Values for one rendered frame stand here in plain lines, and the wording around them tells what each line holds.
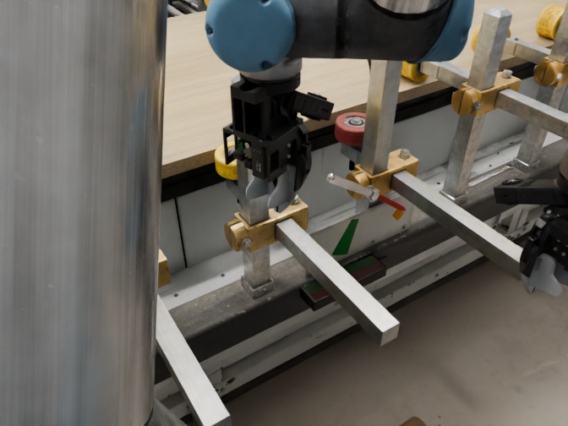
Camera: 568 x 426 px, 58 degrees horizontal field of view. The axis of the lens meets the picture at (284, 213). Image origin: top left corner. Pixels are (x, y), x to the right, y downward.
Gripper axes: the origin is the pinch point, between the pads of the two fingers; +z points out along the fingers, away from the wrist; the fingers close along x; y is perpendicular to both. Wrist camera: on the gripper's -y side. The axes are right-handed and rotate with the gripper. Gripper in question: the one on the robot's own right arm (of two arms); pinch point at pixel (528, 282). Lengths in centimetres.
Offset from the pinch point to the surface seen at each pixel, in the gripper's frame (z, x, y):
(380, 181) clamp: -3.0, -4.0, -29.2
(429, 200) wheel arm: -3.4, -1.3, -19.9
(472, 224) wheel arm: -3.4, -0.3, -11.6
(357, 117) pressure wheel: -7.8, 1.8, -43.8
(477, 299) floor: 83, 67, -43
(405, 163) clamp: -4.4, 2.1, -29.7
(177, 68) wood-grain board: -7, -18, -87
